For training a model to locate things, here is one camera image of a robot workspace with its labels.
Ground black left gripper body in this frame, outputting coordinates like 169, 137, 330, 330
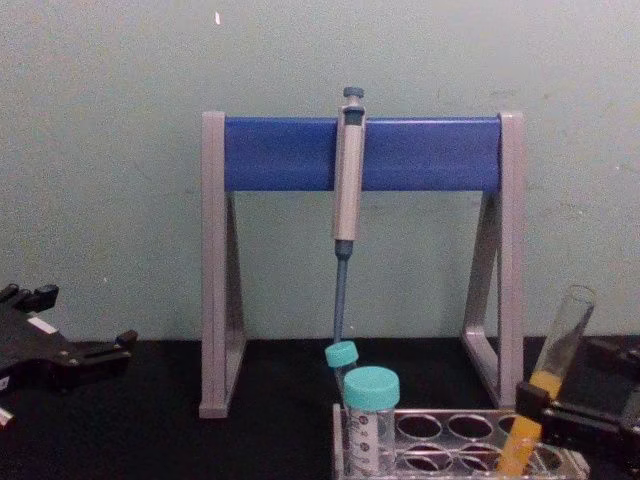
0, 298, 84, 397

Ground grey tube rack with holes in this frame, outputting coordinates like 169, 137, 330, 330
331, 403, 592, 480

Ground tube with yellow liquid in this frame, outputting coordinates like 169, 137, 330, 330
494, 284, 597, 477

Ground grey stand with blue bar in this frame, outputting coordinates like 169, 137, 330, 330
198, 110, 527, 421

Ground large tube with teal cap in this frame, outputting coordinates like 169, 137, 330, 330
341, 365, 402, 479

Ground grey pipette with blue shaft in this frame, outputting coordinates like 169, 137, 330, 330
330, 85, 368, 352

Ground pale green wall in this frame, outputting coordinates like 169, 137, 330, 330
0, 0, 640, 346

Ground black table cloth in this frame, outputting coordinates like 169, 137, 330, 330
0, 335, 640, 480

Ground small tube with teal cap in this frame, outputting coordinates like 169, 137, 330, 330
323, 340, 362, 397

